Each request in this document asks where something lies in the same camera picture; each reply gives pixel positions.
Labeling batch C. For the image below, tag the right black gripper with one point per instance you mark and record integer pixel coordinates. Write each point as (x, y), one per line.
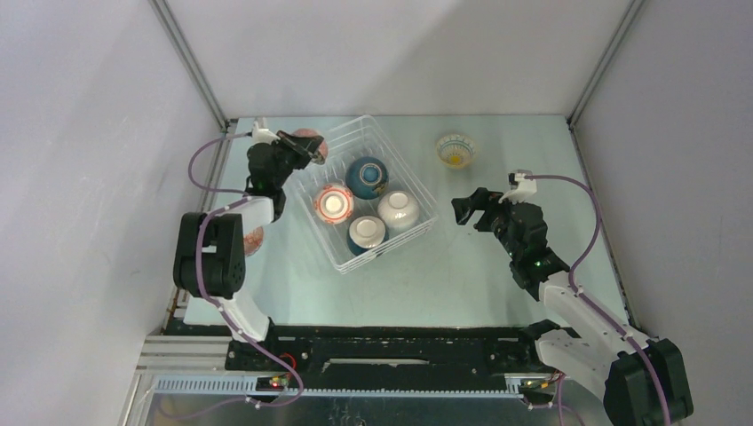
(489, 205)

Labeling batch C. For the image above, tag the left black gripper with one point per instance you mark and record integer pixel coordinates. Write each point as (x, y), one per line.
(300, 146)

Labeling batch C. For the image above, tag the yellow patterned bowl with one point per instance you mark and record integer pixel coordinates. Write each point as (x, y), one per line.
(456, 151)

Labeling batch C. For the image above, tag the blue zigzag orange-inside bowl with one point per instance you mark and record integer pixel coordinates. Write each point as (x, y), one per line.
(252, 241)

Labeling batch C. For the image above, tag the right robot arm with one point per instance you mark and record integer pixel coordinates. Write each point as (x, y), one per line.
(639, 380)

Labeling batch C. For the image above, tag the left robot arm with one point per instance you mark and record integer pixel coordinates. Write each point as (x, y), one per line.
(210, 256)

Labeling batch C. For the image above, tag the white bowl red rings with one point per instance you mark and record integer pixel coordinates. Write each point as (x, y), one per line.
(333, 204)

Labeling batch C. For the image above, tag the dark teal bowl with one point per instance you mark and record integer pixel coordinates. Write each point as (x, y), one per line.
(367, 178)

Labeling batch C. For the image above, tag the plain white bowl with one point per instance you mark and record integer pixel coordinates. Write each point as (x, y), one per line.
(399, 210)

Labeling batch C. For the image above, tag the white and navy bowl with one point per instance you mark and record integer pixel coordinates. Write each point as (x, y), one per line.
(366, 233)

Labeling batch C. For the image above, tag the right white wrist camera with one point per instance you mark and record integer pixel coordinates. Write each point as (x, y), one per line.
(522, 186)

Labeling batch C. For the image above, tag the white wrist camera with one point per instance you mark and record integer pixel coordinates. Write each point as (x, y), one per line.
(260, 133)
(522, 186)

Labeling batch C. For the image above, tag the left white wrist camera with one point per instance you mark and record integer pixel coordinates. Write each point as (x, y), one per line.
(260, 133)

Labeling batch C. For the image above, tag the white wire dish rack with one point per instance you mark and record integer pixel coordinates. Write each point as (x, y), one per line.
(364, 200)

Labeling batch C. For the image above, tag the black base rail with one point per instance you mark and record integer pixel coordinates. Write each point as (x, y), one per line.
(411, 359)

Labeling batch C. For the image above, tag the aluminium frame rail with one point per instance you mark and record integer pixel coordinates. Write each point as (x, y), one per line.
(187, 57)

